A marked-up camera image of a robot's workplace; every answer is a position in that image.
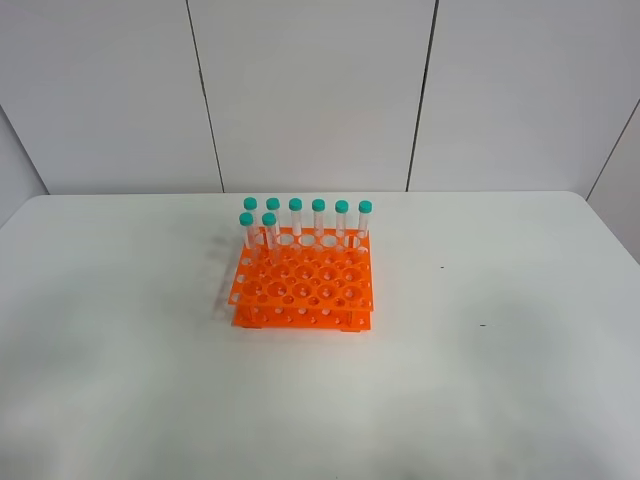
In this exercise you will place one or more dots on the clear test tube teal cap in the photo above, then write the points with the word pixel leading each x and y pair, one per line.
pixel 270 232

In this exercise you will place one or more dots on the orange test tube rack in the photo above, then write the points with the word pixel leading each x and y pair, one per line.
pixel 305 283

